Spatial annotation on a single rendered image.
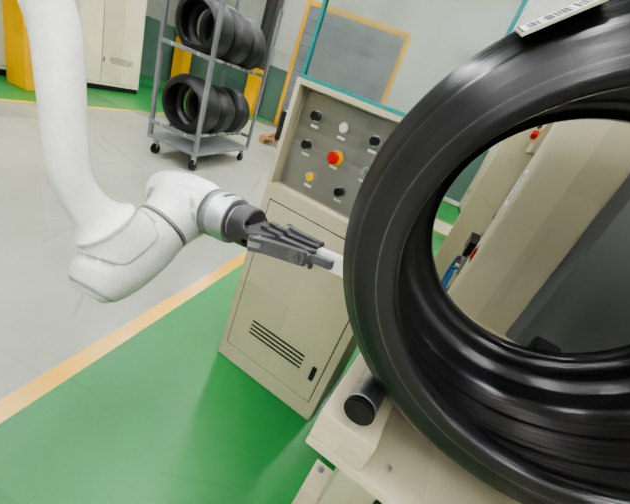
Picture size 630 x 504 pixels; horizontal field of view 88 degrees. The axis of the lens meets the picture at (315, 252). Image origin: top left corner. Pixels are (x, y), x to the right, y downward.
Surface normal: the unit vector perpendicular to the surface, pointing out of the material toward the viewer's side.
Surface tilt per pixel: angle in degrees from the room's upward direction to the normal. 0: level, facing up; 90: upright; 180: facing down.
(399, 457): 0
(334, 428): 90
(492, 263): 90
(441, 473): 0
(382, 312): 96
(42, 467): 0
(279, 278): 90
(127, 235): 61
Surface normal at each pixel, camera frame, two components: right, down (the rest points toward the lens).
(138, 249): 0.75, 0.07
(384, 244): -0.61, 0.18
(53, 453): 0.33, -0.84
